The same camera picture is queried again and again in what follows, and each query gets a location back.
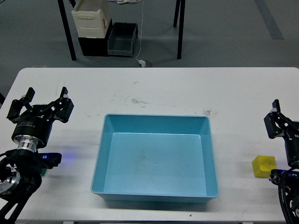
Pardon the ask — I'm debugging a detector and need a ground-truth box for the black crate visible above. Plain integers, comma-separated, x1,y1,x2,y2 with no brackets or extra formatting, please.
78,20,113,57

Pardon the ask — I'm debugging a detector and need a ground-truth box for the black table leg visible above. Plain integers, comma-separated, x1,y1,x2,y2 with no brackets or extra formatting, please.
173,0,180,28
177,0,185,59
57,0,77,61

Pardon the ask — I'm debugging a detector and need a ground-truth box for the black table leg right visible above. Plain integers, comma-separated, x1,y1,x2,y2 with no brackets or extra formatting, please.
177,0,185,59

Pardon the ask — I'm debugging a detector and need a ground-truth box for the white cable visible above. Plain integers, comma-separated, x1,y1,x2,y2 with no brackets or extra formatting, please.
107,0,144,62

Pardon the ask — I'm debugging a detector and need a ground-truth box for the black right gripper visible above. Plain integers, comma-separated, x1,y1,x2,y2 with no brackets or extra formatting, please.
263,99,299,167

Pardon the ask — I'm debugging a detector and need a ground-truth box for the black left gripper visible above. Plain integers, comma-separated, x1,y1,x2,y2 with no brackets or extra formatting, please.
7,87,74,149

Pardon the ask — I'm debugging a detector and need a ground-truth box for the white power adapter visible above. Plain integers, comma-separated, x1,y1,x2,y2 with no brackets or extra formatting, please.
138,60,153,68

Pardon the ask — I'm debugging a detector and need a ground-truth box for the green block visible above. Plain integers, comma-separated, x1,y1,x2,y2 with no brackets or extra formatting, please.
41,168,47,176

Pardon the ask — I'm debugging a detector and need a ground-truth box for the black rear table leg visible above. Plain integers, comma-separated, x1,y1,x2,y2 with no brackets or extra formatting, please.
173,0,180,28

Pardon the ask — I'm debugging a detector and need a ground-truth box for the grey storage bin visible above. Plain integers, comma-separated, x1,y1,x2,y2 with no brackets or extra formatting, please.
107,22,138,57

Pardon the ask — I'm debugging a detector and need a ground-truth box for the cream plastic crate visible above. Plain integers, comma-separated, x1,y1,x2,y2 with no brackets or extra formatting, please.
71,0,111,38

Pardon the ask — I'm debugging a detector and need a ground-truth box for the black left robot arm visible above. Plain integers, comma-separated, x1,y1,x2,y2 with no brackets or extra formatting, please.
0,87,74,224

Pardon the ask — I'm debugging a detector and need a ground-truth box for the black table leg left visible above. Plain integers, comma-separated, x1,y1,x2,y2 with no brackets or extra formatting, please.
57,0,77,61

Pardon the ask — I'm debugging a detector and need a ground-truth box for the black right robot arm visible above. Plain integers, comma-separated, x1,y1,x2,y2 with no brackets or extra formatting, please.
263,99,299,224

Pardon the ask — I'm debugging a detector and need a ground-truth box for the yellow block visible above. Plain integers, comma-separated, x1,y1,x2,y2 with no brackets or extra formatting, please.
252,155,277,178

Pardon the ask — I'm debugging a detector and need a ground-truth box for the light blue plastic box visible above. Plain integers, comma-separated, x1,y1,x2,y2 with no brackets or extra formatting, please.
91,114,220,203

